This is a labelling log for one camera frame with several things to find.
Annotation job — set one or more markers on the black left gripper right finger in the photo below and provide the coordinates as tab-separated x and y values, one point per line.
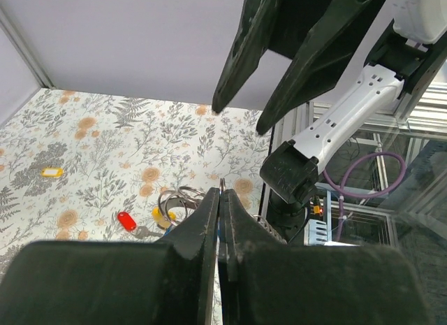
264	281

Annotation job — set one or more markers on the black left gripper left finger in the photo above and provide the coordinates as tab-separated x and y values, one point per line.
169	281

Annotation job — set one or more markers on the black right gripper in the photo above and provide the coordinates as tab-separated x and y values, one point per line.
319	36

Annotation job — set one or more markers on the red tag key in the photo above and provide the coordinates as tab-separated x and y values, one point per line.
129	225

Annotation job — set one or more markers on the grey keyring with yellow handle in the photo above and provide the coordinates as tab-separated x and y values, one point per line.
185	197

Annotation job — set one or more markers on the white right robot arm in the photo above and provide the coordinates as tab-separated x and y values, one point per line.
402	62

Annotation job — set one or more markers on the loose yellow tag key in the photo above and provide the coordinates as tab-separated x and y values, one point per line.
52	172

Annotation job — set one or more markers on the aluminium enclosure frame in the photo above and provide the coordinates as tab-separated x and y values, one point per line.
22	76

